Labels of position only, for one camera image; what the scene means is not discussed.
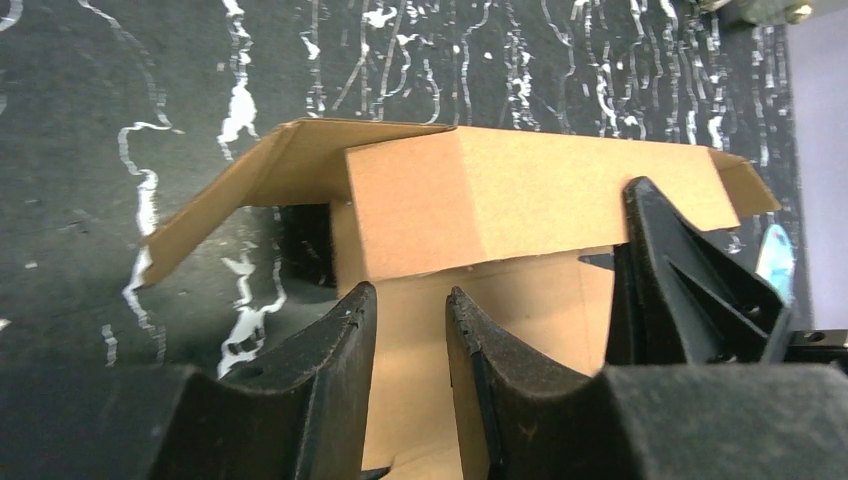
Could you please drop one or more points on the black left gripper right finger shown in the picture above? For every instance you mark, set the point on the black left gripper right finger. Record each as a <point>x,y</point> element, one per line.
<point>521,415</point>

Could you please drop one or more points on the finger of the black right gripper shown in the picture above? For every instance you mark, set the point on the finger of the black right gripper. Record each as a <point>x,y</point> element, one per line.
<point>679,299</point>

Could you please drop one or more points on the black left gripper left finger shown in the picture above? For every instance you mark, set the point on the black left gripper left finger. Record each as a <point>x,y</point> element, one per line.
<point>298,411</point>

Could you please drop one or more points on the brown cardboard box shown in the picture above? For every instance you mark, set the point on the brown cardboard box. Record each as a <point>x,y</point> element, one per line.
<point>506,215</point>

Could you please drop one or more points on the small blue white packet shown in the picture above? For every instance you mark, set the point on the small blue white packet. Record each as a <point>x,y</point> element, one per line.
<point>776,262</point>

